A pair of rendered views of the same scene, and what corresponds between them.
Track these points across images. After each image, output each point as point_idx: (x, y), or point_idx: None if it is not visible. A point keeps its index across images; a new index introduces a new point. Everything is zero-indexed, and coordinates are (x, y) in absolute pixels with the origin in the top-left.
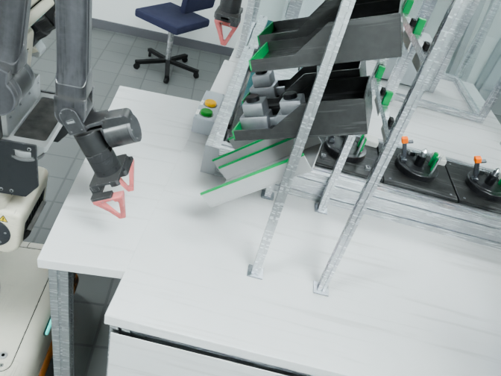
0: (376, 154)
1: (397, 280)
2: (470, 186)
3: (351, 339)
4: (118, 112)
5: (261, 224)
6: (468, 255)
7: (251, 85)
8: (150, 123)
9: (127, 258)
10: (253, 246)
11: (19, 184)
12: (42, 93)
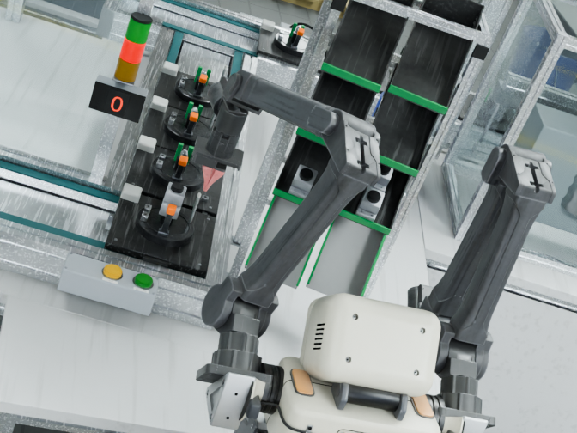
0: (173, 152)
1: None
2: (205, 105)
3: (397, 275)
4: (428, 292)
5: (284, 295)
6: (260, 160)
7: (3, 215)
8: (109, 367)
9: None
10: None
11: None
12: (260, 417)
